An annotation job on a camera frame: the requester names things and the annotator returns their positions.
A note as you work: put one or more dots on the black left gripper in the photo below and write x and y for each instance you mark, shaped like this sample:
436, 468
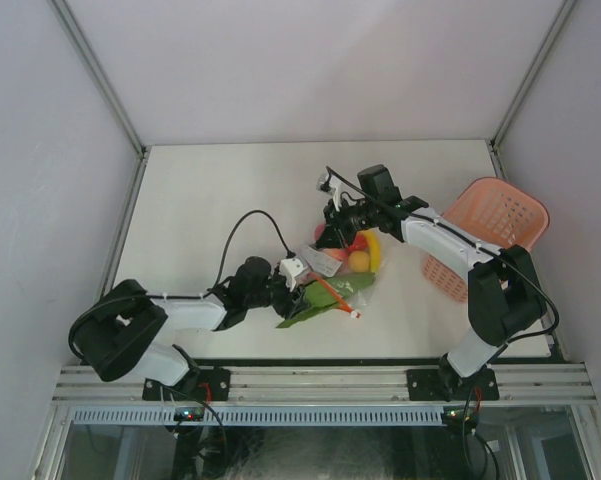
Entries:
287, 308

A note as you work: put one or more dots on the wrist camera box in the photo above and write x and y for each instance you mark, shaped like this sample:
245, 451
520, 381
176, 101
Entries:
329, 184
293, 270

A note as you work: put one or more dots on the green fake leafy vegetable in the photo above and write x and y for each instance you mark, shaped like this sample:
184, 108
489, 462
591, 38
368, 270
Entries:
342, 293

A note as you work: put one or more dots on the pink plastic basket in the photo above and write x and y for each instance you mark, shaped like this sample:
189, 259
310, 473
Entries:
493, 211

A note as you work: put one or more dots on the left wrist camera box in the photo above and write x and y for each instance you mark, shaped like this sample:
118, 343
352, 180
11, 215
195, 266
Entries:
293, 270

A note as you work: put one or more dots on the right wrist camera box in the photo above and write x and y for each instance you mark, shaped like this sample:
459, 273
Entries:
329, 184

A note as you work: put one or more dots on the yellow fake banana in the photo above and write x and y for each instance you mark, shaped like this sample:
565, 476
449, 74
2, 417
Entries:
374, 250

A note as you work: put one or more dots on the perforated cable tray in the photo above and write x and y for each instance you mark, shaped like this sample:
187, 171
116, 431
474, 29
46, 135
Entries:
267, 416

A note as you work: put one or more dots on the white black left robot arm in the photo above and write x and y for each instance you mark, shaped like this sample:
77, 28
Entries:
126, 331

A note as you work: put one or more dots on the yellow fake lemon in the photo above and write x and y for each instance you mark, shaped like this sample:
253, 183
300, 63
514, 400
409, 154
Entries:
359, 261

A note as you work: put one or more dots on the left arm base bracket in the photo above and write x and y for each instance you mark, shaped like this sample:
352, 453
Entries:
208, 385

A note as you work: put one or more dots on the aluminium mounting rail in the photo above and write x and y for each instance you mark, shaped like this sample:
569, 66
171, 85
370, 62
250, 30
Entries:
511, 385

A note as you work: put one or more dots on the aluminium frame post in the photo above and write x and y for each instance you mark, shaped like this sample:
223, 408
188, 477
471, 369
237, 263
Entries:
533, 72
89, 58

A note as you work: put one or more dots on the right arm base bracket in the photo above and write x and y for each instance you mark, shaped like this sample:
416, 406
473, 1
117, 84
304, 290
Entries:
430, 382

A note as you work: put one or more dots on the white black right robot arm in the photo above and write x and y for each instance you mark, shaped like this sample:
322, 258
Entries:
504, 295

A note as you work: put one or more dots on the aluminium frame post left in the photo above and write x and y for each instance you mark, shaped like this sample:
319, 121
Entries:
89, 58

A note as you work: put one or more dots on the aluminium frame post right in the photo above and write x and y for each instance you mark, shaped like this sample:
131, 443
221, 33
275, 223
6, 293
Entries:
533, 72

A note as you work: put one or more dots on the clear zip top bag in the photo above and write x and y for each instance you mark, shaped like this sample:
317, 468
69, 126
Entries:
328, 263

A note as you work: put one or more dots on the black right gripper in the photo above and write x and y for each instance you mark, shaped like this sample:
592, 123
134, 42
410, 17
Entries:
334, 221

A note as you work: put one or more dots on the red fake tomato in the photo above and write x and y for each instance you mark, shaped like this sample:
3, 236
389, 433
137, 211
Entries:
323, 236

